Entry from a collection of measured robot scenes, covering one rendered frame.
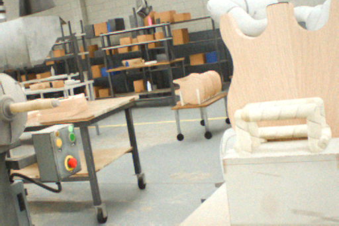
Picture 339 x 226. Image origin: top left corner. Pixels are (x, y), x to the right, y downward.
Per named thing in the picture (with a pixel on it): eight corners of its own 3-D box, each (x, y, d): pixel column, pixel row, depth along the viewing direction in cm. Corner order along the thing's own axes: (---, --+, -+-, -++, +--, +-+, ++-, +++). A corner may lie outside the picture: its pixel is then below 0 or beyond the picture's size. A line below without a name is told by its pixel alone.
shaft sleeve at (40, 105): (18, 110, 179) (12, 114, 176) (14, 101, 178) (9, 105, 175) (57, 106, 170) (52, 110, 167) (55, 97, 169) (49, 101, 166)
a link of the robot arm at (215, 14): (224, 4, 203) (252, 0, 208) (201, -9, 216) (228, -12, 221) (222, 34, 210) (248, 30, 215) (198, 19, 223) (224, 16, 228)
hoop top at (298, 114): (232, 124, 120) (231, 111, 120) (236, 121, 123) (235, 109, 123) (319, 118, 111) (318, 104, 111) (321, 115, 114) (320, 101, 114)
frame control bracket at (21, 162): (12, 170, 197) (10, 160, 196) (43, 157, 213) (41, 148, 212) (20, 169, 195) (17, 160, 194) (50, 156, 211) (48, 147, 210)
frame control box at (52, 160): (9, 199, 208) (-4, 138, 204) (42, 183, 227) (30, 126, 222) (55, 201, 196) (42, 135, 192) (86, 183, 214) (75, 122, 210)
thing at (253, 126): (245, 148, 129) (241, 111, 127) (249, 144, 132) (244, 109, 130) (258, 147, 127) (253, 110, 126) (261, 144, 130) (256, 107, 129)
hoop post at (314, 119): (308, 153, 114) (304, 112, 112) (310, 150, 117) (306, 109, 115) (322, 152, 113) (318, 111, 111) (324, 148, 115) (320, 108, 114)
